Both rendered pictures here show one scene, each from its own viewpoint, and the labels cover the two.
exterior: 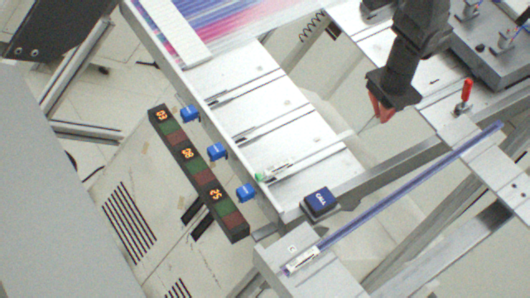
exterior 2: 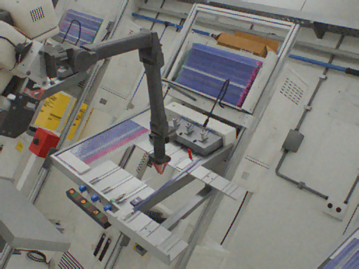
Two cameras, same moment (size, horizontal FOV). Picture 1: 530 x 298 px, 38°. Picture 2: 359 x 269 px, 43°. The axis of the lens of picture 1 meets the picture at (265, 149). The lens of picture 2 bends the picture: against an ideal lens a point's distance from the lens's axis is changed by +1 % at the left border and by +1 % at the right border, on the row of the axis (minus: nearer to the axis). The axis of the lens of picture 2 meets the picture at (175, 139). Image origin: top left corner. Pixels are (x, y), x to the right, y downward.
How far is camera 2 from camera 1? 0.85 m
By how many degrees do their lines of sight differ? 22
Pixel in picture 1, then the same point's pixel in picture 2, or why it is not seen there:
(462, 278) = not seen: outside the picture
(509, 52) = (206, 140)
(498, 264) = not seen: outside the picture
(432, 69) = (179, 154)
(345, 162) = (147, 190)
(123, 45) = (65, 208)
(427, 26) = (159, 124)
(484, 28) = (195, 134)
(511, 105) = (212, 159)
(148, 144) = (75, 227)
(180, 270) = not seen: outside the picture
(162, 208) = (85, 253)
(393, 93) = (159, 158)
